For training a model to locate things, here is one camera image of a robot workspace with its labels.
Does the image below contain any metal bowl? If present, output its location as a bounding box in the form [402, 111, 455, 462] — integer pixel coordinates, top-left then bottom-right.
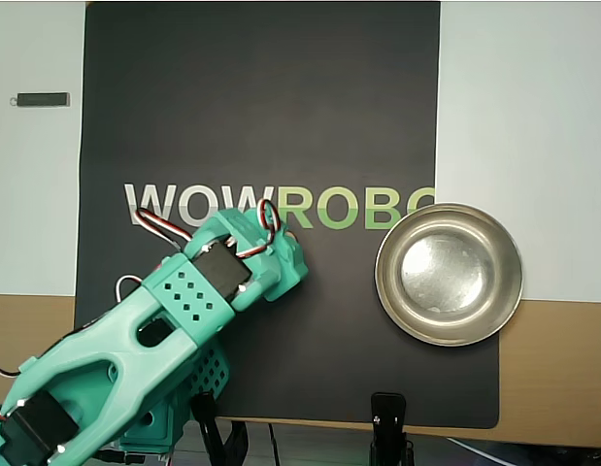
[374, 202, 524, 348]

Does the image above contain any black mat with WOWROBO print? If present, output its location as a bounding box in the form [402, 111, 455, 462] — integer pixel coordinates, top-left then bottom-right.
[70, 1, 501, 431]

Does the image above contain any thin black hanging cable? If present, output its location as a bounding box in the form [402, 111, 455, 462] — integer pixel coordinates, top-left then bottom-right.
[265, 422, 282, 466]

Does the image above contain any teal robot arm with base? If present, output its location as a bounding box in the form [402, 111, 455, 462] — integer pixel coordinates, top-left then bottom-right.
[0, 208, 282, 466]

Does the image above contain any black table clamp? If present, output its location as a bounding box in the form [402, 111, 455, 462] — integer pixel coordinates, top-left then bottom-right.
[190, 391, 252, 466]

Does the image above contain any black USB stick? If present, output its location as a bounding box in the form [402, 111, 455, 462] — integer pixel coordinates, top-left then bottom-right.
[9, 91, 72, 109]

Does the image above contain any teal gripper, black servo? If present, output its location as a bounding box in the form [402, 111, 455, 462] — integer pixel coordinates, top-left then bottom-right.
[263, 228, 310, 302]

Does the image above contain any white paper sheet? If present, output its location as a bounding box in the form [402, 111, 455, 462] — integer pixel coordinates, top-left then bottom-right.
[0, 0, 601, 305]

